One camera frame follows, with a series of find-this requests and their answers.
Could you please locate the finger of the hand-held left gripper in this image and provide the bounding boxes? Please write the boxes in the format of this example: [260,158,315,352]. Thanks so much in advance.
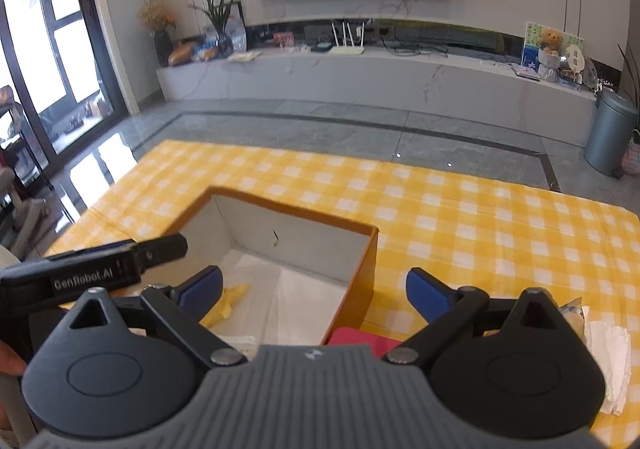
[0,234,189,316]

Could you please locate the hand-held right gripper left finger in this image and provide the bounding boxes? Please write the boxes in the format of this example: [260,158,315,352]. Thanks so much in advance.
[68,265,252,370]

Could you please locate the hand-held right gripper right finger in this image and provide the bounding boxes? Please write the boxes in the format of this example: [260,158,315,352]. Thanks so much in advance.
[382,267,557,366]

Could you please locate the yellow soft item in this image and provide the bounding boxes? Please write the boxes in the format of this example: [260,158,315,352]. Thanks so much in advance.
[200,283,252,330]

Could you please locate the orange cardboard box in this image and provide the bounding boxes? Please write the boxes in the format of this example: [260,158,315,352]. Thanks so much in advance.
[142,186,379,347]

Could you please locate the person's left hand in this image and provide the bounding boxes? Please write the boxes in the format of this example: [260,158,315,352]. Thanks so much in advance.
[0,343,28,377]

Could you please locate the white chair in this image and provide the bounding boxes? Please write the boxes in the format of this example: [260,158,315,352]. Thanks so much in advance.
[0,164,56,262]

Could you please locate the red box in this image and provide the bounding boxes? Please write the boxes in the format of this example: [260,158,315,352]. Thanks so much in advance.
[327,326,403,360]

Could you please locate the yellow checkered tablecloth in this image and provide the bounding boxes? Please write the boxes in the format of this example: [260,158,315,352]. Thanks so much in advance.
[45,139,640,449]

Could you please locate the silver foil packet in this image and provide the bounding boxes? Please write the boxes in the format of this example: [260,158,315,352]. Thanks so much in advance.
[555,298,590,337]

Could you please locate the white tissue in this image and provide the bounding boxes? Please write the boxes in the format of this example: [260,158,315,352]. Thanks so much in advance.
[582,320,633,416]

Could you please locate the white marble television console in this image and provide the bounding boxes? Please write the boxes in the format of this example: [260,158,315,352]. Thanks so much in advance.
[156,48,601,146]

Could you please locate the sliding glass door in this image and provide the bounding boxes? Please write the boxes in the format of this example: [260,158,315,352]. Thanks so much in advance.
[0,0,128,180]

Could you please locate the orange snack bag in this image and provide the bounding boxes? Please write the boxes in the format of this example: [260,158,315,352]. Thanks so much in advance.
[167,41,218,67]

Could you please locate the grey pedal trash can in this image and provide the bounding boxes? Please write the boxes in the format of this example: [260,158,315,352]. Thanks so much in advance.
[583,89,640,178]

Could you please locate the woven basket bag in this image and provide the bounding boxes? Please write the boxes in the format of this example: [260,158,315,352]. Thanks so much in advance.
[620,129,640,180]

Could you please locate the yellow dried flowers black vase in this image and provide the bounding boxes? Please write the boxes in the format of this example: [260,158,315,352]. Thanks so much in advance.
[137,0,177,68]

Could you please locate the clear plastic water bottle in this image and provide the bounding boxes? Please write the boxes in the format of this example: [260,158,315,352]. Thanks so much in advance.
[230,21,248,54]

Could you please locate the grey wrapped bouquet holder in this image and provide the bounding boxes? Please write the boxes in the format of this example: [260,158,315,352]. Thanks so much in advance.
[536,50,563,82]

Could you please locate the white router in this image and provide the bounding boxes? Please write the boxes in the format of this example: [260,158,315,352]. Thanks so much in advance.
[329,20,366,56]

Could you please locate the green plant in glass vase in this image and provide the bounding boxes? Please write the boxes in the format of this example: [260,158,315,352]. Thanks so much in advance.
[189,0,246,60]

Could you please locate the decorative plate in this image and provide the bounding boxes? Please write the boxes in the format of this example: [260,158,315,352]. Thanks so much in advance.
[584,58,601,92]

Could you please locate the white round hand fan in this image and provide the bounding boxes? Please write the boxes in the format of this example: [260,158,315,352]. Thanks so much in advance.
[564,45,587,84]

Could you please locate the teddy bear gift display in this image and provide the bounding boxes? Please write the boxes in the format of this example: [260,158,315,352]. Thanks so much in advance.
[522,21,585,60]

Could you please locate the teddy bear plush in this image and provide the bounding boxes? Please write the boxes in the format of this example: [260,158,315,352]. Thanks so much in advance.
[541,28,565,54]

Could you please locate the black cables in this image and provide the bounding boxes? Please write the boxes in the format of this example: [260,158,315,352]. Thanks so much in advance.
[382,31,451,60]

